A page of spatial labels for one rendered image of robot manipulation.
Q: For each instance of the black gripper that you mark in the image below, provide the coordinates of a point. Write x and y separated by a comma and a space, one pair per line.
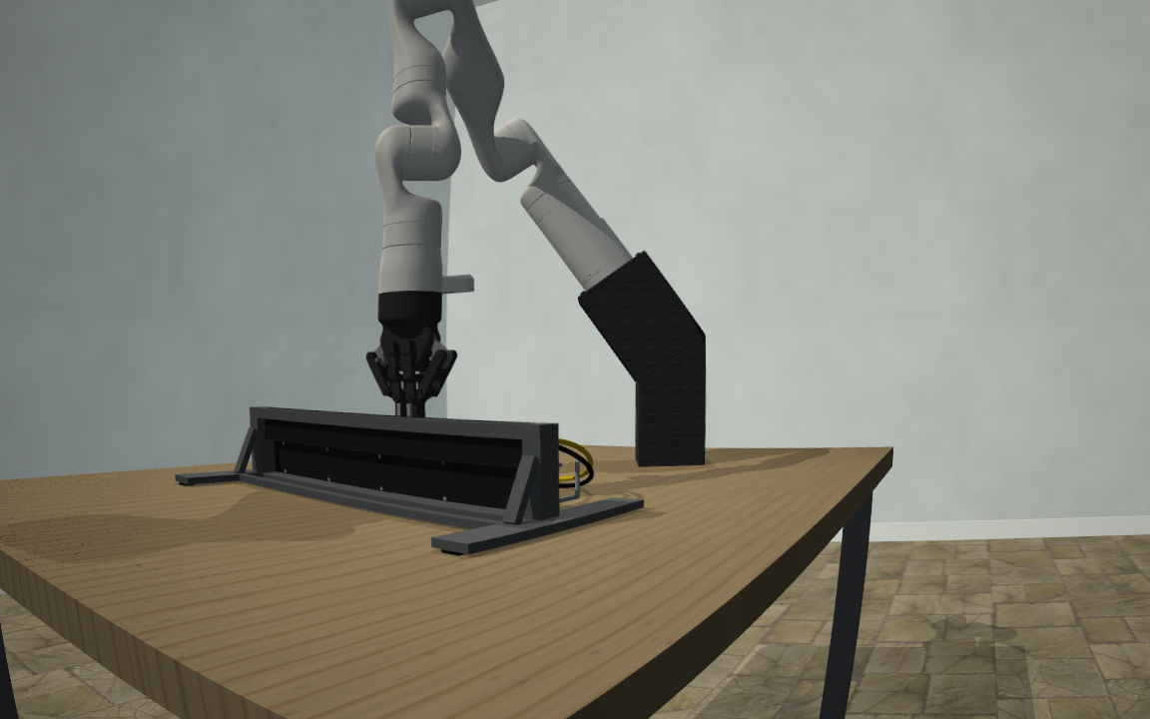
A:
411, 319

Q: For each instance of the dark grey patch panel rack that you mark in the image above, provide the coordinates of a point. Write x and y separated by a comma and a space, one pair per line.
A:
533, 449

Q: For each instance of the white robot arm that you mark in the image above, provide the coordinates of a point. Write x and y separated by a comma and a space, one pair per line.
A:
411, 254

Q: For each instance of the black cable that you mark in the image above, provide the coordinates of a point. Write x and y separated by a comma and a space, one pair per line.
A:
581, 459

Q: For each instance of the yellow cable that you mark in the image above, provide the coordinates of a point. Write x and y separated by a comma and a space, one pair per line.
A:
583, 450

